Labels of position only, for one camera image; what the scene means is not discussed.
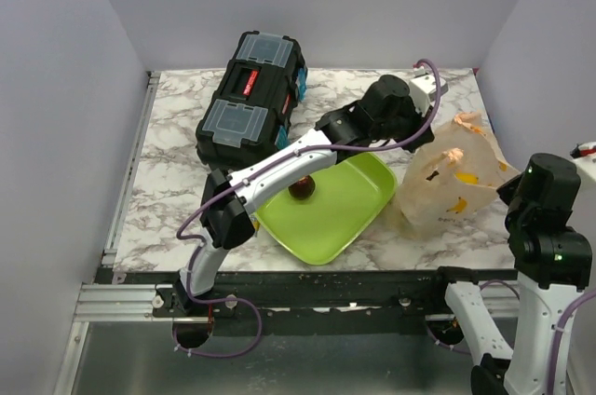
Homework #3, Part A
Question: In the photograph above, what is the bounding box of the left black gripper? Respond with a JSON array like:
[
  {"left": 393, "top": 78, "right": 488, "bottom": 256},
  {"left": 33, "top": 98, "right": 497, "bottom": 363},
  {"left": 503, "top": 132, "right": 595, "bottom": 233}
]
[{"left": 370, "top": 95, "right": 433, "bottom": 153}]

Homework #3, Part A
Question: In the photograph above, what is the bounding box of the translucent orange plastic bag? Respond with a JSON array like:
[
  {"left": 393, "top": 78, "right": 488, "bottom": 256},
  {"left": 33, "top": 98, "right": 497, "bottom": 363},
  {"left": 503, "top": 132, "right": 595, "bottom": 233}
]
[{"left": 386, "top": 112, "right": 519, "bottom": 240}]

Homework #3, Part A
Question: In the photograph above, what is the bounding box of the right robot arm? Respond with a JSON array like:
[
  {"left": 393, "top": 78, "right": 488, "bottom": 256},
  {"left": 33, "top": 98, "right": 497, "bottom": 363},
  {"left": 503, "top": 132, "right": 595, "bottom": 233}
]
[{"left": 428, "top": 145, "right": 595, "bottom": 394}]

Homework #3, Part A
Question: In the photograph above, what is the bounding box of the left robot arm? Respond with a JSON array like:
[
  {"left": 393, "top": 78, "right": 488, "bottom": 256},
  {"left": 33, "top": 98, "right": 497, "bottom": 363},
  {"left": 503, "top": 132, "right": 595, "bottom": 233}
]
[{"left": 174, "top": 66, "right": 443, "bottom": 316}]

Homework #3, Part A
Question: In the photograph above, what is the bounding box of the fake yellow banana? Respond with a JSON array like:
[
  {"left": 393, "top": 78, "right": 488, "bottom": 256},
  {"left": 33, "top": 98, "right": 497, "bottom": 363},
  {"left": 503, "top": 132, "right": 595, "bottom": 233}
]
[{"left": 455, "top": 172, "right": 481, "bottom": 185}]

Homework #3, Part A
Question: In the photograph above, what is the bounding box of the dark red fake apple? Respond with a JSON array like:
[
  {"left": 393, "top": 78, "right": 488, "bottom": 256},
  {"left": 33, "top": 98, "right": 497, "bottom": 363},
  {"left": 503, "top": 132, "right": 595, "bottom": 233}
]
[{"left": 288, "top": 175, "right": 316, "bottom": 200}]

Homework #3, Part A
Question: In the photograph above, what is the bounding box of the green plastic tray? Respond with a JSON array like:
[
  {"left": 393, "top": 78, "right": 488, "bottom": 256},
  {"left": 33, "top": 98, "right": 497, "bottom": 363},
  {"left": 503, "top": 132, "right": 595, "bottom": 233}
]
[{"left": 256, "top": 153, "right": 397, "bottom": 266}]

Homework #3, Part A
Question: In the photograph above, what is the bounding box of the black plastic toolbox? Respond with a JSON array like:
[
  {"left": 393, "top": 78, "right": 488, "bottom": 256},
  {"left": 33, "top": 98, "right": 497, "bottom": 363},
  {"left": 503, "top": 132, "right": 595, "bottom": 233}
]
[{"left": 196, "top": 31, "right": 308, "bottom": 170}]

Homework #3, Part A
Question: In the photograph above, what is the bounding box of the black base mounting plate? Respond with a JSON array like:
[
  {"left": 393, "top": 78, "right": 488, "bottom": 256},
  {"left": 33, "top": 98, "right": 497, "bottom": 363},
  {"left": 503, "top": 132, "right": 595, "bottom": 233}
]
[{"left": 94, "top": 267, "right": 513, "bottom": 336}]

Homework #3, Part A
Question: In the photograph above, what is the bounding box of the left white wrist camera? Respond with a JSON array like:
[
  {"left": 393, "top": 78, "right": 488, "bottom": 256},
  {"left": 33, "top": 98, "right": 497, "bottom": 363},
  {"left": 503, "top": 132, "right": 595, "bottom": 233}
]
[{"left": 408, "top": 67, "right": 437, "bottom": 116}]

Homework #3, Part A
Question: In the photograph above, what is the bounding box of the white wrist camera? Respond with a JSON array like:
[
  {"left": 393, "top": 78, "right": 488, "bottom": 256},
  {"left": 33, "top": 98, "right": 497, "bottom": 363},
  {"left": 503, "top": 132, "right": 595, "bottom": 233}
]
[
  {"left": 570, "top": 141, "right": 596, "bottom": 169},
  {"left": 408, "top": 67, "right": 437, "bottom": 116}
]

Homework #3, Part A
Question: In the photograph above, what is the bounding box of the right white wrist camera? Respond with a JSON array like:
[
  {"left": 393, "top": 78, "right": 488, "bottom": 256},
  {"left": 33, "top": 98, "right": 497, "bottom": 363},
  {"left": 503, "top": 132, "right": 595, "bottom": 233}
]
[{"left": 570, "top": 141, "right": 596, "bottom": 169}]

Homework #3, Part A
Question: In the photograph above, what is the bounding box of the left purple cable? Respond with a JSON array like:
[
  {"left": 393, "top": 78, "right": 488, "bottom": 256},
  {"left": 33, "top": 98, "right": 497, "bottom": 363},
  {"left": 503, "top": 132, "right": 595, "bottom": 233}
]
[{"left": 174, "top": 58, "right": 442, "bottom": 360}]

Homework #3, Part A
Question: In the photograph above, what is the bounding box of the aluminium extrusion rail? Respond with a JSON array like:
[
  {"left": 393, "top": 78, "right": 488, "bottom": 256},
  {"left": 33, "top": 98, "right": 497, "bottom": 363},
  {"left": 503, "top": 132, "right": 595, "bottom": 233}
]
[{"left": 74, "top": 284, "right": 156, "bottom": 322}]

